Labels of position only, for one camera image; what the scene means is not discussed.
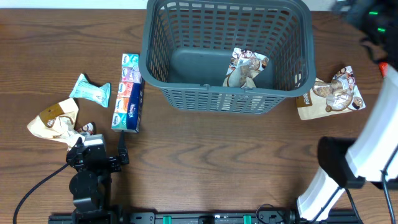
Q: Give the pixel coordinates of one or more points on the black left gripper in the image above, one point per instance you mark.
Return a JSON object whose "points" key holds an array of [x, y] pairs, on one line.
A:
{"points": [[115, 163]]}

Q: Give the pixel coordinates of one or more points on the cookie snack pouch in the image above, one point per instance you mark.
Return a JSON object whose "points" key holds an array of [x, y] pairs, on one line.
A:
{"points": [[340, 95], [244, 67]]}

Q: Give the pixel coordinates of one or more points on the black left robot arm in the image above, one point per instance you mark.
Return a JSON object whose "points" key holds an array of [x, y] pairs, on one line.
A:
{"points": [[91, 185]]}

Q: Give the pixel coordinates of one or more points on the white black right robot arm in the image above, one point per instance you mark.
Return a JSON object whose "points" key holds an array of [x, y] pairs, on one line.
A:
{"points": [[348, 163]]}

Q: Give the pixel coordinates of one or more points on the Kleenex tissue multipack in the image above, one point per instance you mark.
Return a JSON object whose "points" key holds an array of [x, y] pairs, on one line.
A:
{"points": [[129, 100]]}

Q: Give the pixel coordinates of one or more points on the beige brown snack pouch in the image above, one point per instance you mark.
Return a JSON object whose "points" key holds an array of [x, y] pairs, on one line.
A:
{"points": [[57, 123]]}

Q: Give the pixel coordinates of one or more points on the mint green wrapped packet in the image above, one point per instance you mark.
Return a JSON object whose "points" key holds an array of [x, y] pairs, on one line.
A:
{"points": [[84, 89]]}

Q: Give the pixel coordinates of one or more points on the grey plastic basket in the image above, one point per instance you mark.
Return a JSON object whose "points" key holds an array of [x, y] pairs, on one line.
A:
{"points": [[187, 47]]}

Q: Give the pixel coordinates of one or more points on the red yellow packet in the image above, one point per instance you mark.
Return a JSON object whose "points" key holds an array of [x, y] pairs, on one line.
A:
{"points": [[383, 66]]}

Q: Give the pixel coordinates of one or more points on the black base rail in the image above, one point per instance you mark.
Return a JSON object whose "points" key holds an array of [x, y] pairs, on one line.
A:
{"points": [[265, 216]]}

